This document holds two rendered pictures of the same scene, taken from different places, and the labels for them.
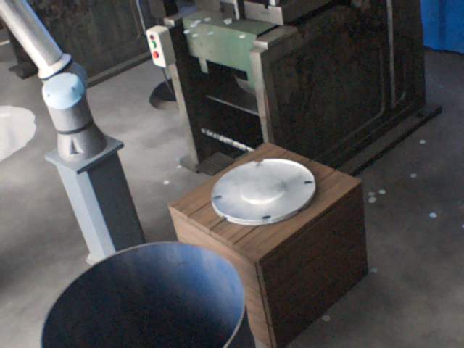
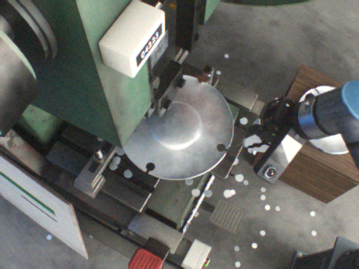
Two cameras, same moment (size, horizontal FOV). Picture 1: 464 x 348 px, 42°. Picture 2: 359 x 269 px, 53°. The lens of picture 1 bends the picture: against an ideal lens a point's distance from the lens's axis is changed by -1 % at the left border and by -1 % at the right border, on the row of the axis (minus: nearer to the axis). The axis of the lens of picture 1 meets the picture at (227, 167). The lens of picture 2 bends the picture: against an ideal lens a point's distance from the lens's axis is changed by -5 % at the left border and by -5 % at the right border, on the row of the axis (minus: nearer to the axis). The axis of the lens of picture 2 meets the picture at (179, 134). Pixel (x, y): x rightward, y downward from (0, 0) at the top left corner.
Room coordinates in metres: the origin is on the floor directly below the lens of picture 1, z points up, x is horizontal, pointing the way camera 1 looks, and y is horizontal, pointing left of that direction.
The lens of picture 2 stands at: (2.24, 0.19, 1.64)
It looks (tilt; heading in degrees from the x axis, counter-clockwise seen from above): 67 degrees down; 241
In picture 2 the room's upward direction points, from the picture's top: 3 degrees clockwise
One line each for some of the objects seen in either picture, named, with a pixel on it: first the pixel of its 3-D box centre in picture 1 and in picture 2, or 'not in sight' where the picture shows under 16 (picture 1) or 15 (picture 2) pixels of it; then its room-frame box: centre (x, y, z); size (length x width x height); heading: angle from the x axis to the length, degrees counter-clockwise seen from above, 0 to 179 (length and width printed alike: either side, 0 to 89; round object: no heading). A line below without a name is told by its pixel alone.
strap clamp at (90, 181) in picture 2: not in sight; (98, 160); (2.27, -0.16, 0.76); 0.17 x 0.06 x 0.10; 35
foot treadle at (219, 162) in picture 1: (260, 140); (175, 190); (2.05, -0.15, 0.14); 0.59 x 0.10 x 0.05; 125
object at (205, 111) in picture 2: not in sight; (175, 124); (2.06, -0.15, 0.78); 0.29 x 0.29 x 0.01
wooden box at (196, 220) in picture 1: (271, 240); (315, 136); (1.40, -0.08, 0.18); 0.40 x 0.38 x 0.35; 125
